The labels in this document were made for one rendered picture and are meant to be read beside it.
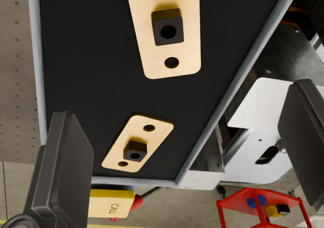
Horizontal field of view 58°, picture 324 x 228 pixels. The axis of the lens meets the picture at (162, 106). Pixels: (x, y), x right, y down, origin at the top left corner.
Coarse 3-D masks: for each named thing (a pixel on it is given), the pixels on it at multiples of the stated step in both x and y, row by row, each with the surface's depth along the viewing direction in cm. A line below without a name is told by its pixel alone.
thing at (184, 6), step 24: (144, 0) 16; (168, 0) 16; (192, 0) 16; (144, 24) 17; (168, 24) 16; (192, 24) 17; (144, 48) 18; (168, 48) 18; (192, 48) 18; (144, 72) 20; (168, 72) 20; (192, 72) 20
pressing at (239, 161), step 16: (320, 48) 40; (240, 128) 55; (240, 144) 56; (256, 144) 57; (272, 144) 58; (224, 160) 60; (240, 160) 61; (256, 160) 62; (272, 160) 62; (288, 160) 63; (224, 176) 66; (240, 176) 67; (256, 176) 67; (272, 176) 68
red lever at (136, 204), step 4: (152, 188) 50; (156, 188) 50; (160, 188) 51; (168, 188) 52; (148, 192) 49; (152, 192) 50; (136, 196) 48; (140, 196) 48; (144, 196) 49; (148, 196) 50; (136, 200) 47; (140, 200) 48; (132, 204) 47; (136, 204) 47; (140, 204) 48; (132, 208) 47; (116, 220) 45
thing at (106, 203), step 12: (96, 192) 34; (108, 192) 34; (120, 192) 35; (132, 192) 35; (96, 204) 35; (108, 204) 35; (120, 204) 36; (96, 216) 38; (108, 216) 38; (120, 216) 38
